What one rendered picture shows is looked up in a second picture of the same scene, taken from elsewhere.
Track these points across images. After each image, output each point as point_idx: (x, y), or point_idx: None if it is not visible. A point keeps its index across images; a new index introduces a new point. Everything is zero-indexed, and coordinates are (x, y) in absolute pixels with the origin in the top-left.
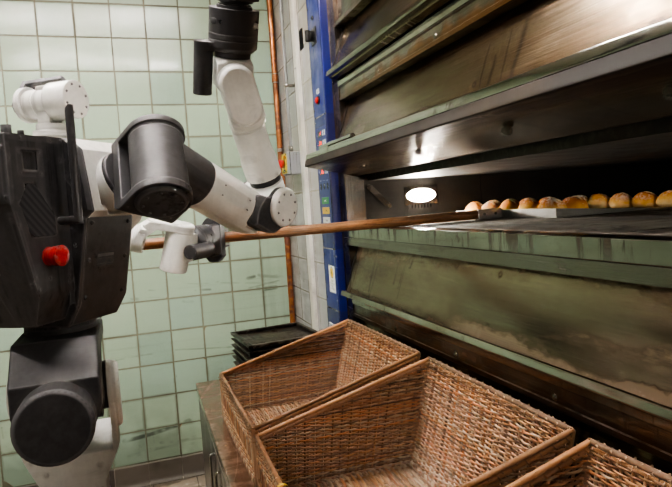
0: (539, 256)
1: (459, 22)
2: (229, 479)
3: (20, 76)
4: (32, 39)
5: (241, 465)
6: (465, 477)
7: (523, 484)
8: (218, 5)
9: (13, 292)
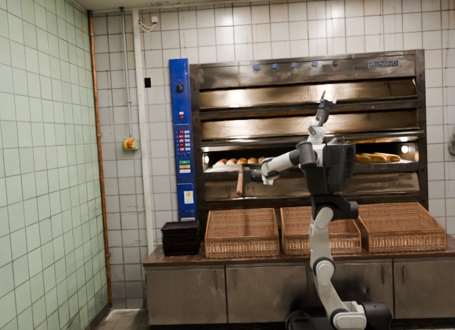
0: None
1: (298, 112)
2: (268, 258)
3: (19, 72)
4: (22, 47)
5: (258, 257)
6: None
7: None
8: (326, 111)
9: (349, 180)
